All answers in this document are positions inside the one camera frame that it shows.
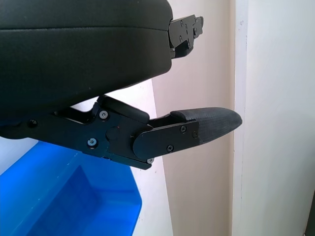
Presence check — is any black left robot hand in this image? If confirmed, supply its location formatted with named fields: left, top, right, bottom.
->
left=0, top=0, right=243, bottom=171

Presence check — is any blue plastic tray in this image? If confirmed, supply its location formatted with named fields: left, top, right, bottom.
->
left=0, top=141, right=144, bottom=236

